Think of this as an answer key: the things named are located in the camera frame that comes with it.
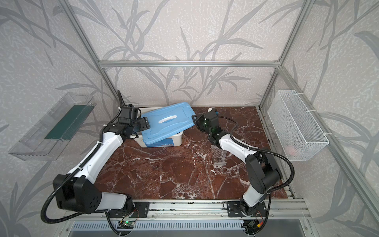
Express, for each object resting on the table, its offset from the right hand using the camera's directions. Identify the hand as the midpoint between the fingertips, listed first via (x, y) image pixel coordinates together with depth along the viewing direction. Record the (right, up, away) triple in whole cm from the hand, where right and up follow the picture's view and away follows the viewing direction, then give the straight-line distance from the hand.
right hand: (191, 112), depth 85 cm
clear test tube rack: (+17, -27, +7) cm, 33 cm away
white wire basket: (+47, -11, -24) cm, 54 cm away
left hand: (-27, -4, -2) cm, 27 cm away
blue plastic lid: (-14, -6, +1) cm, 15 cm away
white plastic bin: (-33, -17, +4) cm, 37 cm away
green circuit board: (-32, -56, -14) cm, 66 cm away
